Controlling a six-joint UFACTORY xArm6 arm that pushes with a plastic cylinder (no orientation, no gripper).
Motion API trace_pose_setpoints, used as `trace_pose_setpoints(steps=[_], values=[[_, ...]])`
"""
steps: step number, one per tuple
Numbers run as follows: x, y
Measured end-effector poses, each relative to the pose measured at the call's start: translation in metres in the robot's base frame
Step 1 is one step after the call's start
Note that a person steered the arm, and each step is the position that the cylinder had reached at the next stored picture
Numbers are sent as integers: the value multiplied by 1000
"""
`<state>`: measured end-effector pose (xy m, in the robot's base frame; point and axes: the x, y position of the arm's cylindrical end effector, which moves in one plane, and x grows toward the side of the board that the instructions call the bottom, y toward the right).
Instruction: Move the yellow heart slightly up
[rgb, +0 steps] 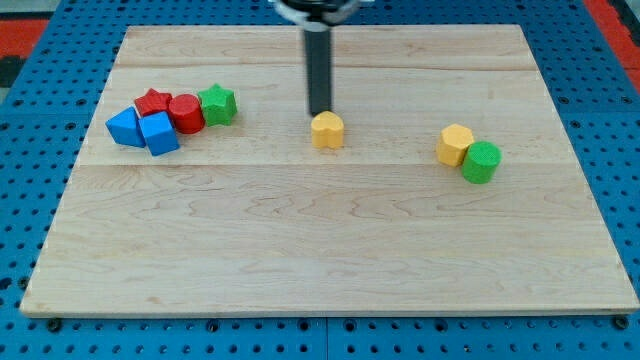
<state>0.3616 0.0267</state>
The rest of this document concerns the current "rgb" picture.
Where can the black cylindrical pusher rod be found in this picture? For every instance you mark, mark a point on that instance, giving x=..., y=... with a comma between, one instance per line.
x=318, y=57

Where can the green cylinder block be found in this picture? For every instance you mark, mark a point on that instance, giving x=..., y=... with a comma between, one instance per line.
x=481, y=162

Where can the blue triangle block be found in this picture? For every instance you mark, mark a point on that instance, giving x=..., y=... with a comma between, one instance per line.
x=125, y=130

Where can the red cylinder block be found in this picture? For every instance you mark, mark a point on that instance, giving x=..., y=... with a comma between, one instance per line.
x=185, y=112

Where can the light wooden board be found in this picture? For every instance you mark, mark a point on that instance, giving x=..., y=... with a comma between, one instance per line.
x=250, y=220

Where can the red star block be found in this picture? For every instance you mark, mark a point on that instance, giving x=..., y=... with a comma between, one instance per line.
x=152, y=102

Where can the yellow heart block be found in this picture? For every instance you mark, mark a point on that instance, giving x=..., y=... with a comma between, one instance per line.
x=327, y=130

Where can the yellow hexagon block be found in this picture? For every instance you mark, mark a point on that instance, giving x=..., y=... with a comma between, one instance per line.
x=453, y=143

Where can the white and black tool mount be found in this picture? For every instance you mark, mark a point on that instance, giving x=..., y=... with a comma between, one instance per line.
x=326, y=12

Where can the blue cube block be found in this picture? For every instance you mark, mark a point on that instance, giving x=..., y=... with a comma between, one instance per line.
x=159, y=133

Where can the green star block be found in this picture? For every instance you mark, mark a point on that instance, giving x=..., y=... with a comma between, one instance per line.
x=218, y=105

